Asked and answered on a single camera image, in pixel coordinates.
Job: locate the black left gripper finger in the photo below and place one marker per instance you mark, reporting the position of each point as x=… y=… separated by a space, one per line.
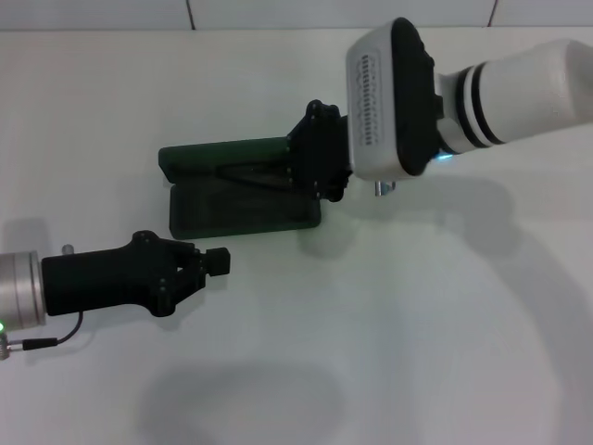
x=218 y=270
x=218 y=256

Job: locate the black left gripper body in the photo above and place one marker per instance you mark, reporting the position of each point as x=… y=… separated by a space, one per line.
x=102 y=283

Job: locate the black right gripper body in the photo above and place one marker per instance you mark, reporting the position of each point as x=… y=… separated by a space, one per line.
x=319 y=153

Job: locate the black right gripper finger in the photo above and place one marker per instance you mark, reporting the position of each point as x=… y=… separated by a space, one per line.
x=268 y=181
x=264 y=164

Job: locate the green glasses case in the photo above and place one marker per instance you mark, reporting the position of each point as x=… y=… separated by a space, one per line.
x=194 y=155

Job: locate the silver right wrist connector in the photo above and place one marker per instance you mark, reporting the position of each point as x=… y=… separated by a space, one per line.
x=385 y=187

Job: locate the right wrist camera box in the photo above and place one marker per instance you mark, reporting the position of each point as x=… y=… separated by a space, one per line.
x=375 y=102

